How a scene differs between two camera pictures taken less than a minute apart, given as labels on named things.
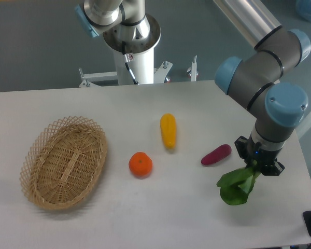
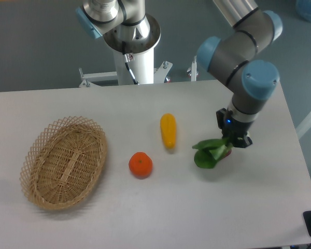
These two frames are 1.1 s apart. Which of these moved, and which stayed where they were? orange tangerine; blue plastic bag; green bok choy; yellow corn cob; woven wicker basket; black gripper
Moved: black gripper; green bok choy
Stayed: yellow corn cob; orange tangerine; blue plastic bag; woven wicker basket
